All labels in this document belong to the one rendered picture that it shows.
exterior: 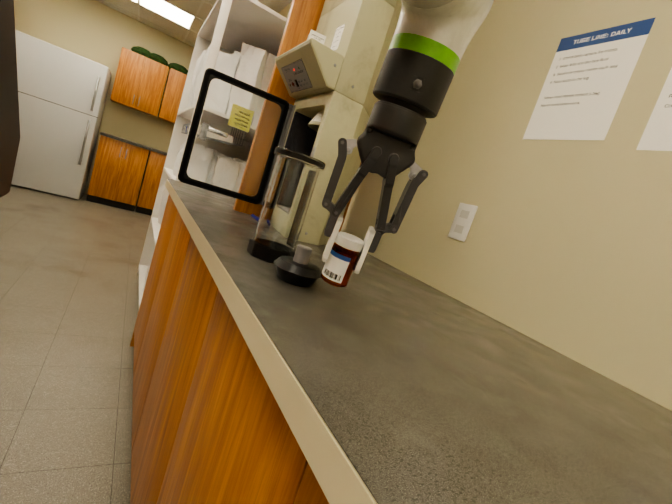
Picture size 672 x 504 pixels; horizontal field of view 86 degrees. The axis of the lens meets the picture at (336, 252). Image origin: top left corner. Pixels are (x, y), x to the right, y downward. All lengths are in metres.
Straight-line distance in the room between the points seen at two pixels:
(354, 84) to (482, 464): 1.07
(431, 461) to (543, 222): 0.82
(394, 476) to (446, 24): 0.46
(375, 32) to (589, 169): 0.71
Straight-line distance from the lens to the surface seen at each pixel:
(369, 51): 1.27
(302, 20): 1.60
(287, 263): 0.63
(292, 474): 0.42
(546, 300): 1.01
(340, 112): 1.20
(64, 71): 6.02
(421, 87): 0.49
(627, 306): 0.95
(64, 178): 6.03
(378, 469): 0.29
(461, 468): 0.33
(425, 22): 0.51
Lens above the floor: 1.10
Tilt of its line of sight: 8 degrees down
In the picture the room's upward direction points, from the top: 18 degrees clockwise
